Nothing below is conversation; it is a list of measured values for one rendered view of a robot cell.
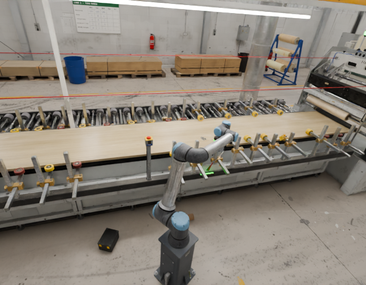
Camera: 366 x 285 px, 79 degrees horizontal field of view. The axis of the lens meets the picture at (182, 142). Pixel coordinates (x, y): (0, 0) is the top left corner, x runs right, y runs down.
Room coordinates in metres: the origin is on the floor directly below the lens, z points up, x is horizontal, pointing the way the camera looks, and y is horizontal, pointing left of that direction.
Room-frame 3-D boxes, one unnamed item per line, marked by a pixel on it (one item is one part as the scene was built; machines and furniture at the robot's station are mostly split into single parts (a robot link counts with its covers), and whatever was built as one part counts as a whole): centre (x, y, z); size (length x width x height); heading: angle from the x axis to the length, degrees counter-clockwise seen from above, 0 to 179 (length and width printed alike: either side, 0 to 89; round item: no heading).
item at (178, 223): (1.19, -0.03, 0.79); 0.17 x 0.15 x 0.18; 54
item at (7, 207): (1.35, 1.44, 0.83); 0.43 x 0.03 x 0.04; 20
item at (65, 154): (1.55, 1.03, 0.92); 0.03 x 0.03 x 0.48; 20
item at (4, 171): (1.39, 1.50, 0.91); 0.03 x 0.03 x 0.48; 20
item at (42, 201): (1.44, 1.21, 0.83); 0.43 x 0.03 x 0.04; 20
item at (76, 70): (6.62, 3.38, 0.36); 0.59 x 0.57 x 0.73; 21
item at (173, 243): (1.18, -0.04, 0.65); 0.19 x 0.19 x 0.10
